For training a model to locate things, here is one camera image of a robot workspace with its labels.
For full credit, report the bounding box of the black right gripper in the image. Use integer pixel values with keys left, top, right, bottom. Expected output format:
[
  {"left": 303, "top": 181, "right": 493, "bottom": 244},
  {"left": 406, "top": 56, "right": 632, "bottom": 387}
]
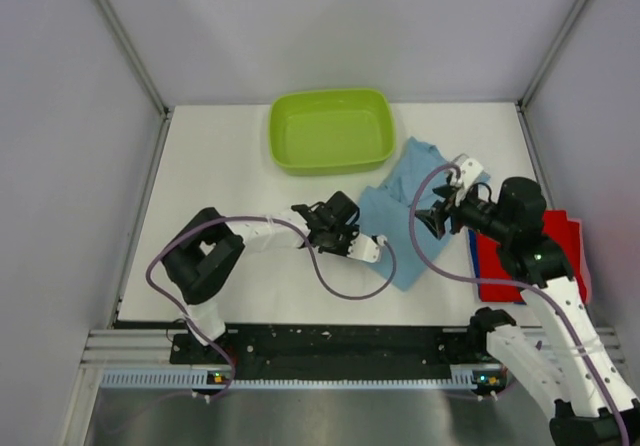
[{"left": 414, "top": 181, "right": 512, "bottom": 243}]

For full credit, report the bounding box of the light blue t shirt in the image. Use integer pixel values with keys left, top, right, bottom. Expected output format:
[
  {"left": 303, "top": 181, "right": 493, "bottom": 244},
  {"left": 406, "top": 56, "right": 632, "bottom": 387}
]
[{"left": 357, "top": 137, "right": 451, "bottom": 291}]

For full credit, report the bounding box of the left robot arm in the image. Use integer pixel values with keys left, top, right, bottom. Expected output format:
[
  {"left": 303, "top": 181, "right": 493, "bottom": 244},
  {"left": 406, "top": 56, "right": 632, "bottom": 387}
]
[{"left": 161, "top": 191, "right": 379, "bottom": 363}]

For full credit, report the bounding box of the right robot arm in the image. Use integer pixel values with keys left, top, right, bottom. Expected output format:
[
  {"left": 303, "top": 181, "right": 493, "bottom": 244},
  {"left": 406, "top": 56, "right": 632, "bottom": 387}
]
[{"left": 409, "top": 174, "right": 639, "bottom": 445}]

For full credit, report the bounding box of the blue white folded t shirt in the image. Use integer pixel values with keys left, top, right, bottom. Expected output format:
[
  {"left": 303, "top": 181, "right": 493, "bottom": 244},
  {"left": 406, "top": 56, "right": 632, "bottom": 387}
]
[{"left": 467, "top": 230, "right": 480, "bottom": 279}]

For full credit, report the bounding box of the green plastic basin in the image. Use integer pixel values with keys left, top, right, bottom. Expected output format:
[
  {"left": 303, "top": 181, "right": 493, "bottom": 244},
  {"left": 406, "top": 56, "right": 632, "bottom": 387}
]
[{"left": 267, "top": 88, "right": 396, "bottom": 176}]

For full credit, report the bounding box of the red folded t shirt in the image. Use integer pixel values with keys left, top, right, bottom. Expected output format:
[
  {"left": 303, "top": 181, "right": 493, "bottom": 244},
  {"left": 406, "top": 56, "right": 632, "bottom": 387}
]
[{"left": 475, "top": 210, "right": 581, "bottom": 304}]

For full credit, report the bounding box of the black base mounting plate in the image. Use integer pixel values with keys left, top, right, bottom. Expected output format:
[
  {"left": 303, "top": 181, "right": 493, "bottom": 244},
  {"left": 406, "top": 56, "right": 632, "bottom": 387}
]
[{"left": 169, "top": 321, "right": 529, "bottom": 382}]

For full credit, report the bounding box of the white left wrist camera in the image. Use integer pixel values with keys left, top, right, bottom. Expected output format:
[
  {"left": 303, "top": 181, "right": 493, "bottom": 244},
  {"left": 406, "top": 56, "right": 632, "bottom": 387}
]
[{"left": 346, "top": 234, "right": 387, "bottom": 264}]

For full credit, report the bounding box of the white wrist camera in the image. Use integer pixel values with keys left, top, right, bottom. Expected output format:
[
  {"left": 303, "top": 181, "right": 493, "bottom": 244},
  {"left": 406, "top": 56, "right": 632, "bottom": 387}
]
[
  {"left": 447, "top": 154, "right": 490, "bottom": 191},
  {"left": 346, "top": 234, "right": 387, "bottom": 264}
]

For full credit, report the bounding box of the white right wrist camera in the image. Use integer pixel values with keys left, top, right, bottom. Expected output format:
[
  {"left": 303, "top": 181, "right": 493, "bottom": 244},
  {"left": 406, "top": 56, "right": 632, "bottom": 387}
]
[{"left": 447, "top": 154, "right": 490, "bottom": 191}]

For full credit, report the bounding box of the right aluminium corner post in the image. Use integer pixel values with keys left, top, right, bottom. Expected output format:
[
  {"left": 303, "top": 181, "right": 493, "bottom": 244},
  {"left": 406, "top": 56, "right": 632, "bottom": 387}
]
[{"left": 517, "top": 0, "right": 594, "bottom": 111}]

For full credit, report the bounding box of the aluminium corner post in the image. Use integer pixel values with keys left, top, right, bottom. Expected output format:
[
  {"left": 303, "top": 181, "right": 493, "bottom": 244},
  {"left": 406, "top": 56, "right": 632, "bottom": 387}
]
[
  {"left": 92, "top": 0, "right": 170, "bottom": 117},
  {"left": 517, "top": 0, "right": 594, "bottom": 111}
]

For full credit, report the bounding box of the left aluminium corner post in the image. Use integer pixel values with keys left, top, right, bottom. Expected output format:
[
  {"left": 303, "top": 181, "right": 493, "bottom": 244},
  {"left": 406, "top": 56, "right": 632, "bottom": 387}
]
[{"left": 92, "top": 0, "right": 170, "bottom": 117}]

